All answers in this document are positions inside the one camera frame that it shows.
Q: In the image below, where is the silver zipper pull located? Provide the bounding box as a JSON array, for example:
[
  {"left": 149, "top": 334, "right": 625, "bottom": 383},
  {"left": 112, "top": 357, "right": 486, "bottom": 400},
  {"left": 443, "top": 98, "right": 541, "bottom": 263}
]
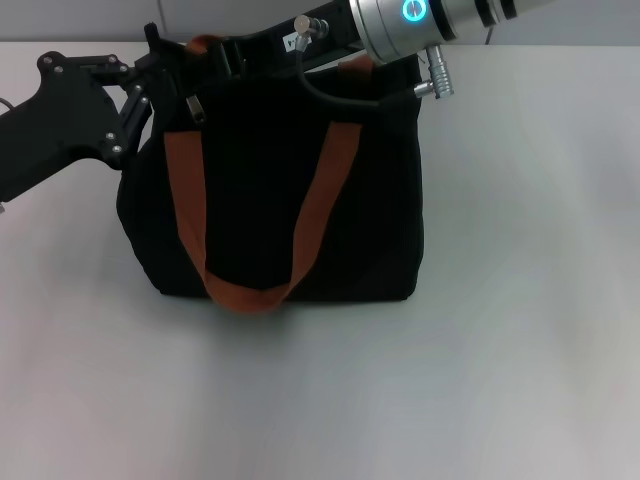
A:
[{"left": 185, "top": 94, "right": 208, "bottom": 128}]

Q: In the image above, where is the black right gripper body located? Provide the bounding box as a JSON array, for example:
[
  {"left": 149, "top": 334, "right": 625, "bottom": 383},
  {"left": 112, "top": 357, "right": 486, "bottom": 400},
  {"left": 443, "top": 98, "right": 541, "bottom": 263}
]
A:
[{"left": 226, "top": 0, "right": 374, "bottom": 77}]

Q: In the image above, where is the black bag with brown straps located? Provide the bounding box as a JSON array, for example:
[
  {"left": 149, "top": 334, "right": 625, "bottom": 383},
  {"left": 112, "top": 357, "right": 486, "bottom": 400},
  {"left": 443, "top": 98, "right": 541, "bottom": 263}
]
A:
[{"left": 115, "top": 22, "right": 427, "bottom": 317}]

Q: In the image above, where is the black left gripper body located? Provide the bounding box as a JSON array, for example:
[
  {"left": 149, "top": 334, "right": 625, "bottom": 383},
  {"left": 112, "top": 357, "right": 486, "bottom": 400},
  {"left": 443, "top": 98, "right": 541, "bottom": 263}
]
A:
[{"left": 0, "top": 51, "right": 130, "bottom": 204}]

